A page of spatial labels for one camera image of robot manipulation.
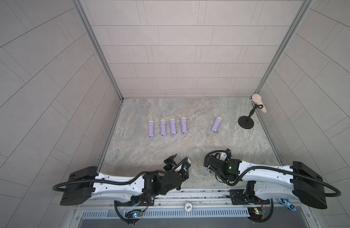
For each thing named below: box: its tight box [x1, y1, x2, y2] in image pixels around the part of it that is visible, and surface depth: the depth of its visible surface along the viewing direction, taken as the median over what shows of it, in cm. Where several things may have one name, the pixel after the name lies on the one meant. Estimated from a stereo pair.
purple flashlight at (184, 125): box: [180, 116, 188, 134], surface depth 100 cm
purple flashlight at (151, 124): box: [147, 120, 155, 138], surface depth 97 cm
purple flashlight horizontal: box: [159, 119, 167, 137], surface depth 98 cm
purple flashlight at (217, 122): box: [210, 116, 223, 133], surface depth 100 cm
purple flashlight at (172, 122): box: [169, 117, 177, 136], surface depth 98 cm
